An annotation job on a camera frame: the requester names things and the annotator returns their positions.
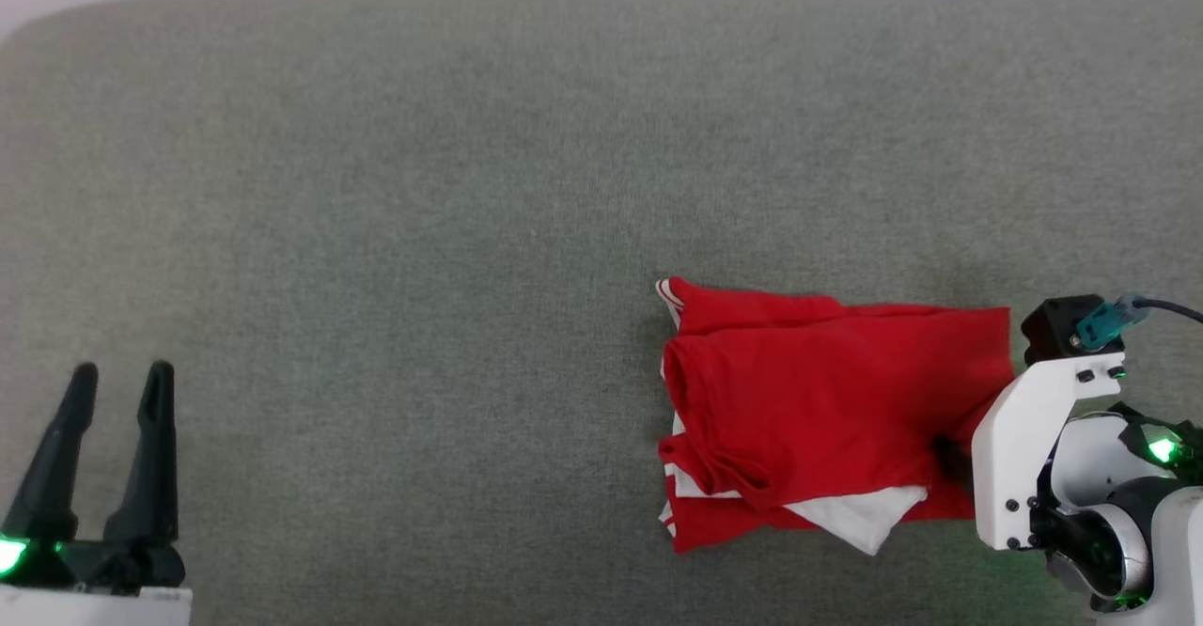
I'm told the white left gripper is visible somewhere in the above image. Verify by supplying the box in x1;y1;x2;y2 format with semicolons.
0;359;195;626

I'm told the black cable with teal plug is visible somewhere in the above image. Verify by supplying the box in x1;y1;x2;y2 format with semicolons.
1074;292;1203;352

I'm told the red and white shirt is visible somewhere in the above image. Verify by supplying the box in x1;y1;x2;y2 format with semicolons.
654;275;1016;556

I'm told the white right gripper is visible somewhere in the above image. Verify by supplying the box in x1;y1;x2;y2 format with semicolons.
970;351;1128;553

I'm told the grey fabric sofa cushion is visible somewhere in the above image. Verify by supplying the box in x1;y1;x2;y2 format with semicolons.
0;0;1203;626

